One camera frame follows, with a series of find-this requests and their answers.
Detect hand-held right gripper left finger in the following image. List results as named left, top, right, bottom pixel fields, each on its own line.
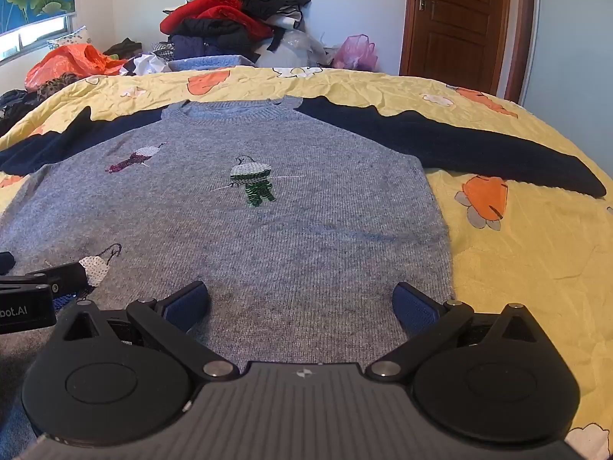
left=56, top=282, right=240, bottom=383

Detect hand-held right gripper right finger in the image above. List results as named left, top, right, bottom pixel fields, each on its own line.
left=366, top=282, right=557, bottom=383

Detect grey sweater with navy sleeves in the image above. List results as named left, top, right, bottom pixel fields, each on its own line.
left=0, top=96, right=608, bottom=442

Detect dark patterned clothes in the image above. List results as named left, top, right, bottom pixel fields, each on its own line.
left=0, top=89, right=40, bottom=136

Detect yellow carrot print bedspread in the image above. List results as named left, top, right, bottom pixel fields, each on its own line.
left=0, top=66, right=613, bottom=460

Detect leopard print cloth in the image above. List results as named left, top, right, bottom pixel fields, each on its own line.
left=36, top=73, right=83, bottom=102

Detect orange plastic bag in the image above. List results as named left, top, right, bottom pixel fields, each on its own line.
left=25, top=44, right=128, bottom=91

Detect white crumpled cloth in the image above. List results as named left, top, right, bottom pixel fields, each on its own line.
left=120, top=53, right=171, bottom=76

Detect window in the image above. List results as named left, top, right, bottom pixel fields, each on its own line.
left=0, top=12, right=77, bottom=64

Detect floral pillow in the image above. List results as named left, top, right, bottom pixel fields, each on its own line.
left=47, top=25, right=92, bottom=51

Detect dark olive cloth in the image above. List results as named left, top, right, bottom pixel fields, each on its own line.
left=103, top=38, right=143, bottom=59

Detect light blue cloth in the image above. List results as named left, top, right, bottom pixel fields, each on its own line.
left=167, top=55, right=256, bottom=72

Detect navy blue garment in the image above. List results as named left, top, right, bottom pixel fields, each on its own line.
left=170, top=33, right=256, bottom=64

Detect pink plastic bag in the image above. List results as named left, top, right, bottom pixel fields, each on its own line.
left=331, top=34, right=379, bottom=72

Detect black padded garment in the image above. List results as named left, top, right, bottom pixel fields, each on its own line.
left=179, top=18, right=250, bottom=49

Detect clear plastic bag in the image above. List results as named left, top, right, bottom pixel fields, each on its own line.
left=256, top=29, right=332, bottom=68

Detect brown wooden door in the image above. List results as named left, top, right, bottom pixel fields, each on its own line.
left=400, top=0, right=534, bottom=104

